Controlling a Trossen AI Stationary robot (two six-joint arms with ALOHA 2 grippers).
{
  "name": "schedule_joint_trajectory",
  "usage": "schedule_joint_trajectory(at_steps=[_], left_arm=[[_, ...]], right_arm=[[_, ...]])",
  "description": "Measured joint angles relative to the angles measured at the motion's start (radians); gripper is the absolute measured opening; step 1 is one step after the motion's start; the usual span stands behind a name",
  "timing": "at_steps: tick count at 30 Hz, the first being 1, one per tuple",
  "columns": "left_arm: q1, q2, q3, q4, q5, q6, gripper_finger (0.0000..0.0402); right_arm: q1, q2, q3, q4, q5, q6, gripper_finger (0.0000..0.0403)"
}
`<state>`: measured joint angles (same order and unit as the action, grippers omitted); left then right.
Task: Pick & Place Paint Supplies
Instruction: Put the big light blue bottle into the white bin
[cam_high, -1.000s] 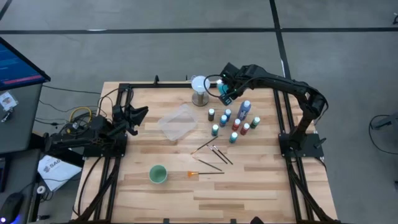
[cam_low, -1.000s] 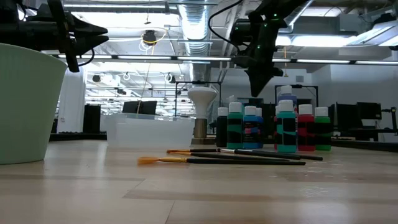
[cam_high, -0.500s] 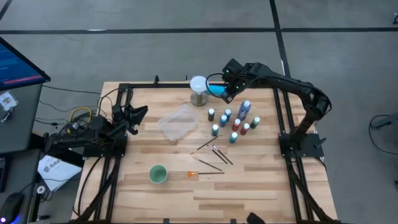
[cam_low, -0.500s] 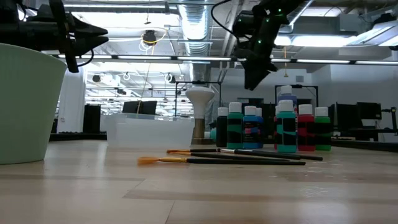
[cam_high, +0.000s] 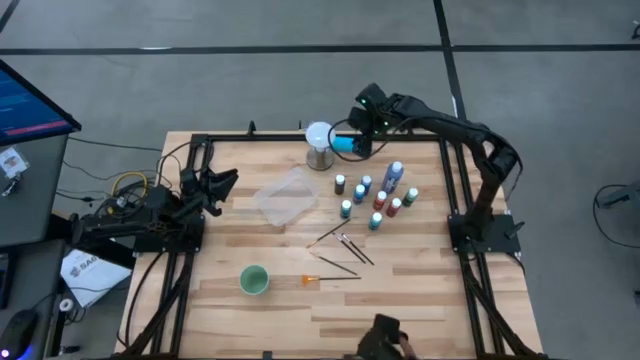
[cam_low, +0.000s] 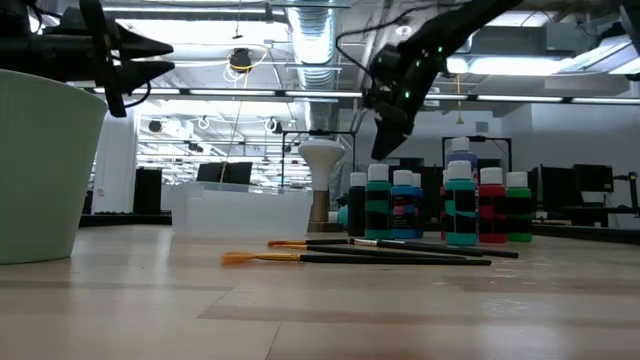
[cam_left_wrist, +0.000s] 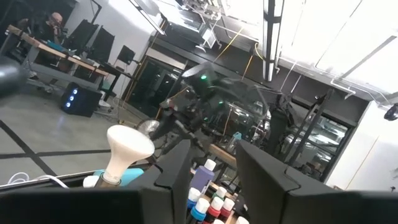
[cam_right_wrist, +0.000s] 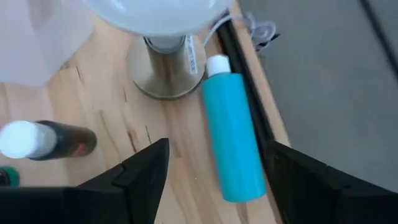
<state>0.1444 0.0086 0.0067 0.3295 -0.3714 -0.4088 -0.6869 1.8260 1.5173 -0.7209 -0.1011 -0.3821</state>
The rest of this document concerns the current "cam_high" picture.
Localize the large purple-blue paint bottle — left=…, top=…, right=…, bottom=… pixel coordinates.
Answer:
left=380, top=160, right=405, bottom=195

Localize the white tag card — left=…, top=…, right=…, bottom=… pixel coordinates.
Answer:
left=0, top=147, right=30, bottom=180

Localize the white mushroom lamp brass base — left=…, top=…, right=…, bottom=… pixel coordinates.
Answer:
left=304, top=120, right=337, bottom=172

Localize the black table-level camera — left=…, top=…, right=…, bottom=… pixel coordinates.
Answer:
left=349, top=313, right=416, bottom=360

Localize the clear plastic container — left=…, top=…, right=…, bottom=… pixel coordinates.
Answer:
left=253, top=166, right=322, bottom=227

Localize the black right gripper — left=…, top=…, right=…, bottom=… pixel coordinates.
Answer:
left=346, top=82, right=402, bottom=159

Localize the grey desk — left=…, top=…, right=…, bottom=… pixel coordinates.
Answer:
left=0, top=133, right=70, bottom=251

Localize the orange bristle black paintbrush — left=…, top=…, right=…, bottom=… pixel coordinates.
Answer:
left=300, top=274, right=362, bottom=287

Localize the thin black paintbrush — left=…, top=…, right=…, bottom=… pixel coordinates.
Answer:
left=332, top=232, right=368, bottom=266
left=305, top=217, right=352, bottom=250
left=307, top=250, right=360, bottom=277
left=341, top=232, right=376, bottom=267

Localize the black floor cable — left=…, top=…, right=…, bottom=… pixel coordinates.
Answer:
left=592, top=183, right=640, bottom=250
left=54, top=135, right=166, bottom=206

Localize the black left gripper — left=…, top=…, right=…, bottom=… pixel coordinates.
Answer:
left=193, top=168, right=241, bottom=218

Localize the computer monitor blue screen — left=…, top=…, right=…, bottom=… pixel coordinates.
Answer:
left=0, top=58, right=83, bottom=148

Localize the light green cup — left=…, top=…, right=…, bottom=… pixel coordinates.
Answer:
left=238, top=264, right=271, bottom=297

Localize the black computer mouse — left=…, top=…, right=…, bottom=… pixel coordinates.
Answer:
left=0, top=308, right=40, bottom=360

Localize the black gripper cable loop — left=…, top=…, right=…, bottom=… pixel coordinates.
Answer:
left=326, top=117, right=401, bottom=163

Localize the white printed paper sheet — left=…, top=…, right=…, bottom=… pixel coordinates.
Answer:
left=59, top=248, right=134, bottom=309

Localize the yellow cable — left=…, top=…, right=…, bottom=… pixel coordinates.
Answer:
left=110, top=171, right=150, bottom=199

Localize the black aluminium table frame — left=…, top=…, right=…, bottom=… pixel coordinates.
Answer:
left=114, top=119, right=551, bottom=360

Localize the large teal paint bottle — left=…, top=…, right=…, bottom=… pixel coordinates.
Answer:
left=331, top=135, right=357, bottom=155

